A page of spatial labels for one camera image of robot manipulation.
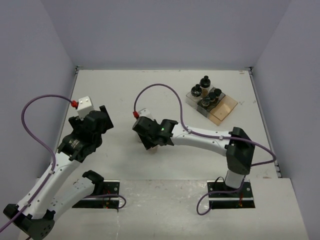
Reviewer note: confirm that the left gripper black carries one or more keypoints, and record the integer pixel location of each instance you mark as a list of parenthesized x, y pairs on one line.
[(76, 122)]

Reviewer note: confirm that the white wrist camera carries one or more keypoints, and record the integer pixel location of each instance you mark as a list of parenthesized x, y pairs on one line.
[(145, 113), (85, 106)]

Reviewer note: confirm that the clear tiered organizer tray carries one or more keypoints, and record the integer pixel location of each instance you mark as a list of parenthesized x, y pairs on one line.
[(217, 112)]

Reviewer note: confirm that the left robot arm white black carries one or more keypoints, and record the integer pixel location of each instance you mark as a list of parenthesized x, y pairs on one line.
[(37, 213)]

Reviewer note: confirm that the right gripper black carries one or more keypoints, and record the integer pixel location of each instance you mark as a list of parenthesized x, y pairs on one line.
[(148, 145)]

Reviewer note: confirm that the pink lid spice jar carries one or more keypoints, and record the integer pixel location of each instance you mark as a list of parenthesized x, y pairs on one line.
[(151, 150)]

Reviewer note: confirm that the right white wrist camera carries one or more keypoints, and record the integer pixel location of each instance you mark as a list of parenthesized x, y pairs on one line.
[(145, 113)]

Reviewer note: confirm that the brown spice jar black lid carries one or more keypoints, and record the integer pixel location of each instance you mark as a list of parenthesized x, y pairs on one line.
[(205, 84)]

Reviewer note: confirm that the black cap bottle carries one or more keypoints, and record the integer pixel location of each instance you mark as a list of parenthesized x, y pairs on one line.
[(213, 97)]

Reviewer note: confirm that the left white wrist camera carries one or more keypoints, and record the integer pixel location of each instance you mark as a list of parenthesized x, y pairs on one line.
[(85, 106)]

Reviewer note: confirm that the black label spice bottle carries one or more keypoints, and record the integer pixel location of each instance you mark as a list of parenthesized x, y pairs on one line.
[(218, 93)]

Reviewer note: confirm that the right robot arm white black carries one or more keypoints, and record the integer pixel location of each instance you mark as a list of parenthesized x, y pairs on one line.
[(235, 145)]

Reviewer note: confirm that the black grinder pepper bottle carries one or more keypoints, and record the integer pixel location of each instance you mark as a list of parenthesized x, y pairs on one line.
[(205, 102)]

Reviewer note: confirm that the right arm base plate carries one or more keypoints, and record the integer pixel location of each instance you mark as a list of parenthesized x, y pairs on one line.
[(243, 199)]

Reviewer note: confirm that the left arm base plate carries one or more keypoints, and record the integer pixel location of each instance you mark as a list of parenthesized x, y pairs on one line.
[(109, 187)]

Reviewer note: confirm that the large white salt jar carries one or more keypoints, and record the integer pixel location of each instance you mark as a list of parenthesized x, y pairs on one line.
[(196, 91)]

